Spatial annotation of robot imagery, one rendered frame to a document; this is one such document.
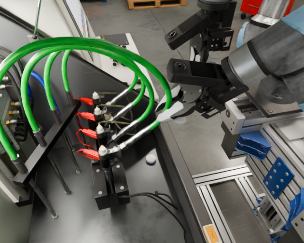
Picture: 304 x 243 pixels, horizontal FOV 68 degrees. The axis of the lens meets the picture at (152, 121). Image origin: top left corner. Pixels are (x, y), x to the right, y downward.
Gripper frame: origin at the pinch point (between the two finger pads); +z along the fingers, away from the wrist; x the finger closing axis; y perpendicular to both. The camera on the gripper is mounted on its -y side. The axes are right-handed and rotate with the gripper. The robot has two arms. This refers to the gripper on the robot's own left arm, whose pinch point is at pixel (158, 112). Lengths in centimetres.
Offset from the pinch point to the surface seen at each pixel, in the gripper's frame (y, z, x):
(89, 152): -5.6, 21.6, -4.2
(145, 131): 0.4, 5.5, -2.9
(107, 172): 1.4, 22.7, -8.3
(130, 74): 17, 32, 49
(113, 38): 15, 45, 89
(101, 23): 85, 195, 348
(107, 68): 10, 41, 55
